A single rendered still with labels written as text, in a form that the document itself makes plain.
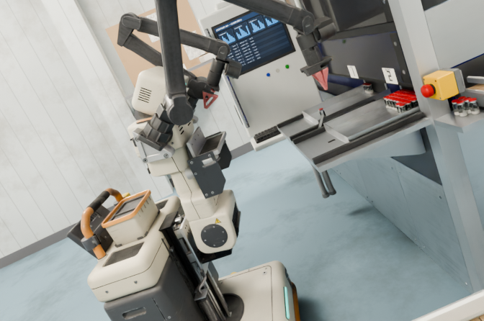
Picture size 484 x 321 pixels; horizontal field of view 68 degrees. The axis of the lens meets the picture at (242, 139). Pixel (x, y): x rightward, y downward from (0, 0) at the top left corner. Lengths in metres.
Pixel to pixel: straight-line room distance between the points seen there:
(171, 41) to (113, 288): 0.89
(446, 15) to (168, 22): 0.83
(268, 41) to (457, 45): 1.10
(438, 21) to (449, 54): 0.11
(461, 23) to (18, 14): 4.39
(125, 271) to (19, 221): 3.95
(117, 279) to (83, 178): 3.51
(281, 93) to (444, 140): 1.07
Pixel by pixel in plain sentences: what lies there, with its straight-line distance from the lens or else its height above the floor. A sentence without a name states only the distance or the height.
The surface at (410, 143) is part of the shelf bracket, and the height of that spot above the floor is 0.79.
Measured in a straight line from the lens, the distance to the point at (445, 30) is 1.30.
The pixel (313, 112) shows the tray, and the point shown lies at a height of 0.88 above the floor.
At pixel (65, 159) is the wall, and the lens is 4.84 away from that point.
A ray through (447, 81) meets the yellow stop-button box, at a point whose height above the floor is 1.01.
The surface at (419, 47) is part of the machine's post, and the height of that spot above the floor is 1.11.
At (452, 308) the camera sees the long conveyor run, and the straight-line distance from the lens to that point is 0.53.
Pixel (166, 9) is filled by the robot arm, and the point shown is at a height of 1.50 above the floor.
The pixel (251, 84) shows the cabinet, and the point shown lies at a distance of 2.11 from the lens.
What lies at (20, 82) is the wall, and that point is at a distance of 4.86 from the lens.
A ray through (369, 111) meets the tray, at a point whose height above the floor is 0.88.
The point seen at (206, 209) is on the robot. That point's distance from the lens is 1.36.
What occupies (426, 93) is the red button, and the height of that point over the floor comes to 0.99.
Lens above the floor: 1.35
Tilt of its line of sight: 14 degrees down
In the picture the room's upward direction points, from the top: 24 degrees counter-clockwise
